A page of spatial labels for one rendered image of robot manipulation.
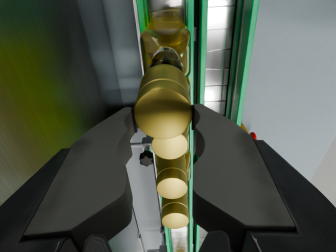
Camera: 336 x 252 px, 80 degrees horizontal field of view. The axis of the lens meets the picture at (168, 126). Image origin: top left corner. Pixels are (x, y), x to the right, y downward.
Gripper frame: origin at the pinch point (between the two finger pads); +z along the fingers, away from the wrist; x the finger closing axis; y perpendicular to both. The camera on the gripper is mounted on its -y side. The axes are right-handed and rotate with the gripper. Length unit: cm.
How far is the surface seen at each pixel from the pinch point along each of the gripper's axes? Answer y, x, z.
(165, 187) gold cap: 11.1, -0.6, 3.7
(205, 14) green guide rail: -3.4, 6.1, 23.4
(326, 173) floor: 135, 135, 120
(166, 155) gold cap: 6.7, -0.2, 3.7
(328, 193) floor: 162, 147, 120
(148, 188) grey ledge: 44, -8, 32
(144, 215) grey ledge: 57, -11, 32
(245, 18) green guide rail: -2.4, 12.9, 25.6
